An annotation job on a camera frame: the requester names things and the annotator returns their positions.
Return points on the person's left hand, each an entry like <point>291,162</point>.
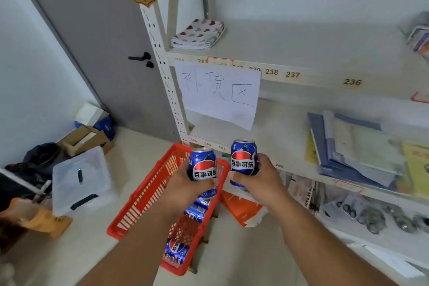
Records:
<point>184,195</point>

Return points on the person's right hand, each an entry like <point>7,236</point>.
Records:
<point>268,188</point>

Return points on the blue Pepsi can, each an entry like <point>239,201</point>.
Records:
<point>243,158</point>
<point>203,165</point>

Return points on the pile of blue cans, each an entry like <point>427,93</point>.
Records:
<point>176,250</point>

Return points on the red plastic shopping basket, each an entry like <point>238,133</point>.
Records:
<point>114,232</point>

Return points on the person's left forearm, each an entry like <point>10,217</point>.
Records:
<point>140,252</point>

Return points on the person's right forearm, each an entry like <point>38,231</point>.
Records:
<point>328,252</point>

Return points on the white blister packet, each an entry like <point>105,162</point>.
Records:
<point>301,190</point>

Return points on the orange white bag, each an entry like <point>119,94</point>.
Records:
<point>241,210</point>

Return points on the wooden stool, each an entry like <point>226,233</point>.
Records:
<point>207,225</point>

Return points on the thin yellow booklet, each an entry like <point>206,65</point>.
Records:
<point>311,151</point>

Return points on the white metal storage rack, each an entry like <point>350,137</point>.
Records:
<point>285,121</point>

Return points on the stack of blue folders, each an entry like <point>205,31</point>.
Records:
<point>335,151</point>

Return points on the packet with black rings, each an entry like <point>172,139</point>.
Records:
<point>348,210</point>

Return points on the brown cardboard box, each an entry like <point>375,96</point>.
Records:
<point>100,145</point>

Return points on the blue box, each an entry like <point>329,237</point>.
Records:
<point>107,128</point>

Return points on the white paper sign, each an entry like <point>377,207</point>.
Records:
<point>218,94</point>

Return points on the group of metal lids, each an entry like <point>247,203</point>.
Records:
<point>372,218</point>

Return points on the clear plastic storage box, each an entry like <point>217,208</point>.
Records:
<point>67,182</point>

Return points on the white box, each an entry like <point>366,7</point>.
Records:
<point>88,113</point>

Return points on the yellow paper bag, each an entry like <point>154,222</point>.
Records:
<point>40,220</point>

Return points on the black bin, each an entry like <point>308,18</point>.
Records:
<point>40,156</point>

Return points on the yellow book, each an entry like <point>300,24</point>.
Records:
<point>417,168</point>

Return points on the folded heart print cloth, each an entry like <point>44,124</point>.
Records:
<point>197,36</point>

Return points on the black bag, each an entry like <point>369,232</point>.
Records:
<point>16,195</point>

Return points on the grey door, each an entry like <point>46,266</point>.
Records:
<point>100,44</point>

